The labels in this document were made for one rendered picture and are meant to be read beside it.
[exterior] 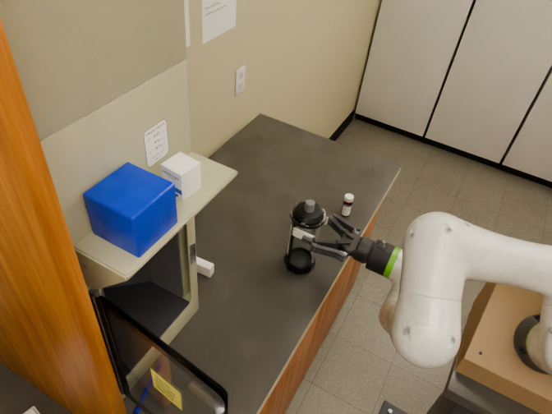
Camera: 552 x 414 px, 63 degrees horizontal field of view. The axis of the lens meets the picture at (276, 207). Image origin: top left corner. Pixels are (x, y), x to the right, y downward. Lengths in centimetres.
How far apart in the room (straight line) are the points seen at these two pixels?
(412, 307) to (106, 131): 59
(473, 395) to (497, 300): 26
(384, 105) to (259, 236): 255
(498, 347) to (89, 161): 109
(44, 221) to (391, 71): 340
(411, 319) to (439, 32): 295
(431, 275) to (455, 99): 299
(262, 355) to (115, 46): 89
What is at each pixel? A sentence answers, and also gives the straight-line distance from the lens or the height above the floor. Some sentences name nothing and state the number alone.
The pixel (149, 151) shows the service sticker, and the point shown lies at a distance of 85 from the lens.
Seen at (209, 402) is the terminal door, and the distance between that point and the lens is 81.
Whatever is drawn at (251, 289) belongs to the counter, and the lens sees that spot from 142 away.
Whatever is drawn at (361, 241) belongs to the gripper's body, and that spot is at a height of 116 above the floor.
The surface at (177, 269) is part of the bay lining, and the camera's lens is 122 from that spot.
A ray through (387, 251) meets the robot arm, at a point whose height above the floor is 116.
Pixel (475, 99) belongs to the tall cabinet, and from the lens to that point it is 374.
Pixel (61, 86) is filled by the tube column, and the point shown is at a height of 177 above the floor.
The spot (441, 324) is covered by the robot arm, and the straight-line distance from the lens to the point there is 85.
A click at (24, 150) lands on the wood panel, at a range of 54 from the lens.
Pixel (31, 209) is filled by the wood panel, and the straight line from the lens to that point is 59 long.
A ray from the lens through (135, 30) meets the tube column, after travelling 74.
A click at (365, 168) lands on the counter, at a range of 194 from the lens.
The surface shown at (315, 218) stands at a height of 118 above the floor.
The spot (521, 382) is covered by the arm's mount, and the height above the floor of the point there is 102.
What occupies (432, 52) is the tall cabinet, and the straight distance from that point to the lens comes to 367.
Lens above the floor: 208
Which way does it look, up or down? 43 degrees down
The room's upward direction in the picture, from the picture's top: 7 degrees clockwise
